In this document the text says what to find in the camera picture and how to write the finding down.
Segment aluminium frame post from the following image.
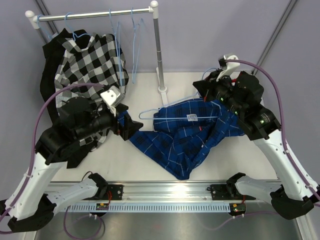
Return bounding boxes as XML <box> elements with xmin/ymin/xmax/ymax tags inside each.
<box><xmin>256</xmin><ymin>0</ymin><xmax>299</xmax><ymax>67</ymax></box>
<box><xmin>33</xmin><ymin>0</ymin><xmax>58</xmax><ymax>44</ymax></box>

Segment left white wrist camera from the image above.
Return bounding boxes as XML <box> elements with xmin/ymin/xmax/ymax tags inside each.
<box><xmin>100</xmin><ymin>86</ymin><xmax>125</xmax><ymax>116</ymax></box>

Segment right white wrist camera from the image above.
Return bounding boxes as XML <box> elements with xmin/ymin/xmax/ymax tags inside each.
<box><xmin>216</xmin><ymin>53</ymin><xmax>240</xmax><ymax>82</ymax></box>

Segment aluminium mounting rail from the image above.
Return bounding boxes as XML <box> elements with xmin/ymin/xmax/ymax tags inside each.
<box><xmin>101</xmin><ymin>181</ymin><xmax>256</xmax><ymax>203</ymax></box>

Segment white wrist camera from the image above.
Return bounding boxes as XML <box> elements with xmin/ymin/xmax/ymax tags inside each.
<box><xmin>100</xmin><ymin>86</ymin><xmax>125</xmax><ymax>116</ymax></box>
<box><xmin>216</xmin><ymin>53</ymin><xmax>240</xmax><ymax>82</ymax></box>

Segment white slotted cable duct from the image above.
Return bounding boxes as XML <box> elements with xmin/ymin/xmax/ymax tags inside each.
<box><xmin>68</xmin><ymin>202</ymin><xmax>231</xmax><ymax>213</ymax></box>

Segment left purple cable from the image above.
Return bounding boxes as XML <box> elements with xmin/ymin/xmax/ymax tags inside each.
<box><xmin>0</xmin><ymin>83</ymin><xmax>106</xmax><ymax>235</ymax></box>

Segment blue hanger of grey shirt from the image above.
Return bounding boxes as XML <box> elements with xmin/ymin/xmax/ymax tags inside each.
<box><xmin>64</xmin><ymin>11</ymin><xmax>92</xmax><ymax>43</ymax></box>

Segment blue hanger of black shirt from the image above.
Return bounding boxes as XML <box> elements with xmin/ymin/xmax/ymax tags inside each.
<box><xmin>36</xmin><ymin>14</ymin><xmax>53</xmax><ymax>41</ymax></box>

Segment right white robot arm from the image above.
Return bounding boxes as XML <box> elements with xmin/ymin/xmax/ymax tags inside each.
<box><xmin>192</xmin><ymin>71</ymin><xmax>320</xmax><ymax>220</ymax></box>

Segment grey white plaid shirt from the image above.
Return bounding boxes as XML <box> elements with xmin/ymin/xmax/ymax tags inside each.
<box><xmin>53</xmin><ymin>33</ymin><xmax>130</xmax><ymax>152</ymax></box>

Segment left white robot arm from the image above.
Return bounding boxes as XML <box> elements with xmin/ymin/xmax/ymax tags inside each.
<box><xmin>0</xmin><ymin>97</ymin><xmax>143</xmax><ymax>233</ymax></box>

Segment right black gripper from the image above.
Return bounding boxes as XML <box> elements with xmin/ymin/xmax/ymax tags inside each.
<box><xmin>194</xmin><ymin>69</ymin><xmax>245</xmax><ymax>118</ymax></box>

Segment blue hanger of red shirt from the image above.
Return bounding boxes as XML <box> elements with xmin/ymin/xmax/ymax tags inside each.
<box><xmin>109</xmin><ymin>9</ymin><xmax>125</xmax><ymax>87</ymax></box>

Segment light blue wire hanger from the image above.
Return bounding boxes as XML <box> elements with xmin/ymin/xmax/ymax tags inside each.
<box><xmin>130</xmin><ymin>8</ymin><xmax>145</xmax><ymax>84</ymax></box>

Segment blue plaid shirt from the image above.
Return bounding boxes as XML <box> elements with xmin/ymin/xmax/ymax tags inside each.
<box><xmin>129</xmin><ymin>98</ymin><xmax>244</xmax><ymax>180</ymax></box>

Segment black shirt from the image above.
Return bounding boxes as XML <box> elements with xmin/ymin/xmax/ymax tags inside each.
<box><xmin>40</xmin><ymin>29</ymin><xmax>98</xmax><ymax>169</ymax></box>

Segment metal clothes rack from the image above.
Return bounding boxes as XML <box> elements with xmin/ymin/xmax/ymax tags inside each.
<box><xmin>25</xmin><ymin>0</ymin><xmax>169</xmax><ymax>106</ymax></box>

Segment left aluminium frame post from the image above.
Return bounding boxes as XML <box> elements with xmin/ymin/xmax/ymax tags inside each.
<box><xmin>33</xmin><ymin>0</ymin><xmax>58</xmax><ymax>44</ymax></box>

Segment right aluminium frame post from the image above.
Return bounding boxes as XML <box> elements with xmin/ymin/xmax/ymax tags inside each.
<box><xmin>256</xmin><ymin>0</ymin><xmax>299</xmax><ymax>67</ymax></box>

